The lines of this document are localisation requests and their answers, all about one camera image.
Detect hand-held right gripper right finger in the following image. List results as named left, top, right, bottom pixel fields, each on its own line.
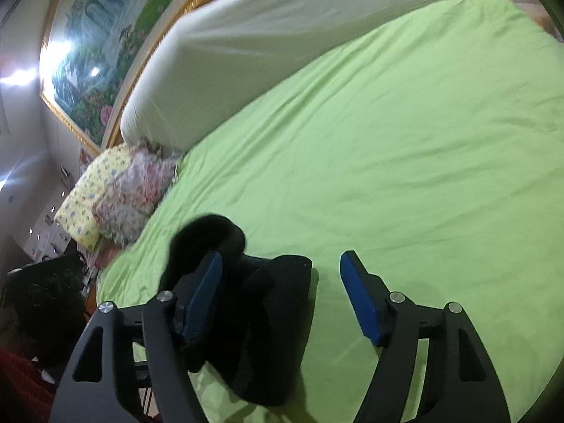
left=339, top=250, right=512, bottom=423

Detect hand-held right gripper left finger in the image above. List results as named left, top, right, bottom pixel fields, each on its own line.
left=48, top=251, right=223, bottom=423

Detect black pants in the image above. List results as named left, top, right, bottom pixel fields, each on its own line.
left=158, top=214, right=313, bottom=407

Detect person's red clothing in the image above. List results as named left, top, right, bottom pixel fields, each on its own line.
left=0, top=347, right=60, bottom=423

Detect yellow floral pillow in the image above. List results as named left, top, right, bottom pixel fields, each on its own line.
left=54, top=143, right=133, bottom=250

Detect pink floral pillow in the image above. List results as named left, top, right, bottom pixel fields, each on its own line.
left=94, top=138, right=182, bottom=247

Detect green bed sheet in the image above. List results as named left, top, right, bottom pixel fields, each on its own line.
left=94, top=0, right=564, bottom=423

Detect gold framed landscape painting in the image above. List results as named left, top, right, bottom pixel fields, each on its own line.
left=39, top=0, right=252, bottom=157

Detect white striped headboard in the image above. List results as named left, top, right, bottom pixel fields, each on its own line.
left=120, top=0, right=514, bottom=151

